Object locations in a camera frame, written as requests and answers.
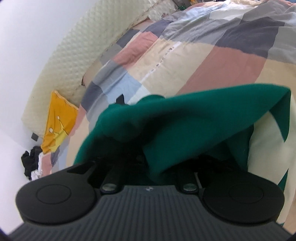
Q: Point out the dark wall socket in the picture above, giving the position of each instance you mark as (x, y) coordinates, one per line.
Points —
(34, 137)

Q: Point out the cream quilted headboard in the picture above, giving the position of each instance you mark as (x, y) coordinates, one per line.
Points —
(69, 60)

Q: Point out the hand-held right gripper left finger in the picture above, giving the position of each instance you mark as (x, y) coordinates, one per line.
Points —
(111, 178)

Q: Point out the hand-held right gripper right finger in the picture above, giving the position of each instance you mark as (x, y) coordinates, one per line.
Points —
(187, 179)

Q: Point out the pile of dark and white clothes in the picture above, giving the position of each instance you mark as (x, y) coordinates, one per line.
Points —
(31, 162)

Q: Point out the yellow crown print pillow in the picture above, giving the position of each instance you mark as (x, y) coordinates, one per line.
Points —
(57, 120)

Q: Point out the checkered patchwork quilt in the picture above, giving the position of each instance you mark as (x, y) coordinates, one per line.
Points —
(189, 51)

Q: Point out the green zip hoodie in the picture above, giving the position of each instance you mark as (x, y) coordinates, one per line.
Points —
(185, 120)

